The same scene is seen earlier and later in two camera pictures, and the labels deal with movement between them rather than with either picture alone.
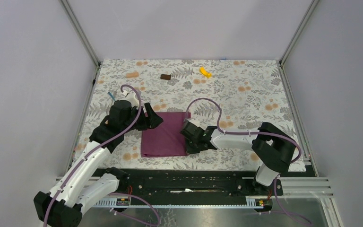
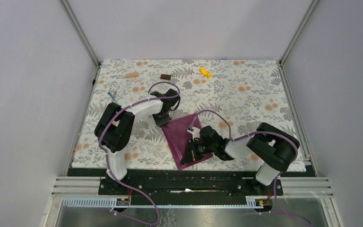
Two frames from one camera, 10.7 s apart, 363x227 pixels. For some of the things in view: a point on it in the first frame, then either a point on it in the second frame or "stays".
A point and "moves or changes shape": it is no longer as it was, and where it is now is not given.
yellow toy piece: x=206 y=74 stays
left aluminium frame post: x=71 y=15 stays
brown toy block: x=165 y=76 stays
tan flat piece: x=132 y=74 stays
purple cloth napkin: x=165 y=138 moves or changes shape
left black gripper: x=151 y=121 → x=160 y=122
